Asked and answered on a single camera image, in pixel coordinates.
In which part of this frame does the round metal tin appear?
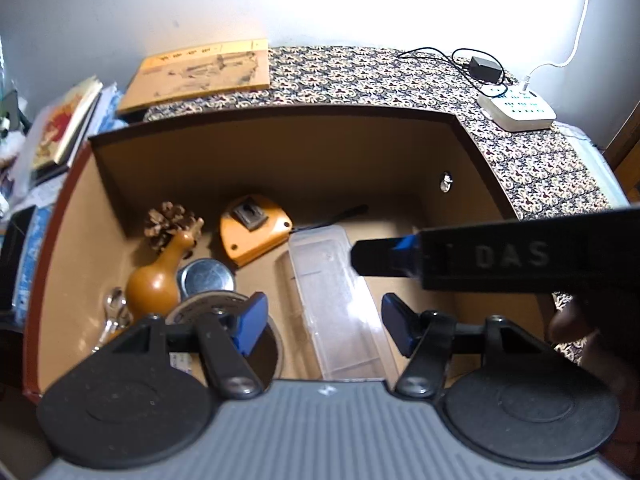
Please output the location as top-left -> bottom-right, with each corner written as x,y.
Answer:
166,258 -> 283,385

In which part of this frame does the clear plastic case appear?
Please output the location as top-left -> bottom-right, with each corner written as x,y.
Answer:
288,226 -> 398,384

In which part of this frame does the brown gourd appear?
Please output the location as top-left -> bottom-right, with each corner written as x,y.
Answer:
125,218 -> 204,322

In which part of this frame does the person's hand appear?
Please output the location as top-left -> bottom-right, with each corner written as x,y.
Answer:
548,300 -> 639,474

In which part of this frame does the light mattress edge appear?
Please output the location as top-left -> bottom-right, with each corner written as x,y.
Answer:
555,122 -> 629,208

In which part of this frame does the patterned floral tablecloth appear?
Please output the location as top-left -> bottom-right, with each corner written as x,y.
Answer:
144,45 -> 632,366

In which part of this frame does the yellow tape measure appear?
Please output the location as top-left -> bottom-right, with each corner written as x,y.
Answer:
219,194 -> 293,268

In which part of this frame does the pine cone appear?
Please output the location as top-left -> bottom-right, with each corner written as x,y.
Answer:
143,202 -> 196,254

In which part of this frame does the brown cardboard box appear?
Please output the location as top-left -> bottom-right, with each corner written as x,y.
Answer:
24,105 -> 553,400

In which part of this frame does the white power strip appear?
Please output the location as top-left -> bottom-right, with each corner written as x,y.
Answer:
477,87 -> 556,133

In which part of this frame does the black power adapter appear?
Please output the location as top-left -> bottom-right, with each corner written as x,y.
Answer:
468,55 -> 503,84

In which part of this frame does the blue patterned box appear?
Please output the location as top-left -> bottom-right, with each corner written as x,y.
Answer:
12,205 -> 53,330

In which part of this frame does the yellow book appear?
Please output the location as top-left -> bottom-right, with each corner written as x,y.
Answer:
116,38 -> 270,116

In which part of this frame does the stack of books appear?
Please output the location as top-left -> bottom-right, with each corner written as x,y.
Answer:
9,76 -> 122,196

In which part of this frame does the silver metal keychain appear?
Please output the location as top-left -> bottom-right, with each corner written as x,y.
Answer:
92,287 -> 132,353

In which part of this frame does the white cable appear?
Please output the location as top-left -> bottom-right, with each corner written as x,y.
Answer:
520,0 -> 601,92

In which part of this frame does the black cable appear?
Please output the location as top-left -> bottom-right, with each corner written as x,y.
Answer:
395,45 -> 516,92

